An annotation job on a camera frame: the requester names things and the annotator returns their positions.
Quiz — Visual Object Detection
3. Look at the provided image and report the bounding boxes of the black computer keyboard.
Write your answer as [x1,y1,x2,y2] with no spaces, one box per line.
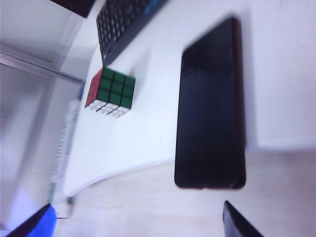
[95,0,171,65]

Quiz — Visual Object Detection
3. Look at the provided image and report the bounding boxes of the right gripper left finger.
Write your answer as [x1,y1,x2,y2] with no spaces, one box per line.
[0,202,58,237]

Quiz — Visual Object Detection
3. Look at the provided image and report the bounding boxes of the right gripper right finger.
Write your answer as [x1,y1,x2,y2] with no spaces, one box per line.
[222,200,266,237]

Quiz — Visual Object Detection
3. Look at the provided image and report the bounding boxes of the black smartphone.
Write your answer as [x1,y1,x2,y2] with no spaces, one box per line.
[174,16,247,191]

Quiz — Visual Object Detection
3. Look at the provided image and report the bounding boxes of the white desk riser board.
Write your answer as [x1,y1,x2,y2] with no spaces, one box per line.
[59,0,316,198]

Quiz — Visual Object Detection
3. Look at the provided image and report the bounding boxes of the grey aluminium partition frame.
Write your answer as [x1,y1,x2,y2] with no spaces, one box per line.
[0,41,86,83]

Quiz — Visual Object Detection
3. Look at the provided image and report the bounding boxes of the black AOC monitor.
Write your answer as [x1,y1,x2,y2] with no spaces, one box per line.
[49,0,106,18]

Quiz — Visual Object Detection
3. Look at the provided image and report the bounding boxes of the Rubik's cube with printed stickers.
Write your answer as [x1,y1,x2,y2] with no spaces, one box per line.
[84,66,136,118]

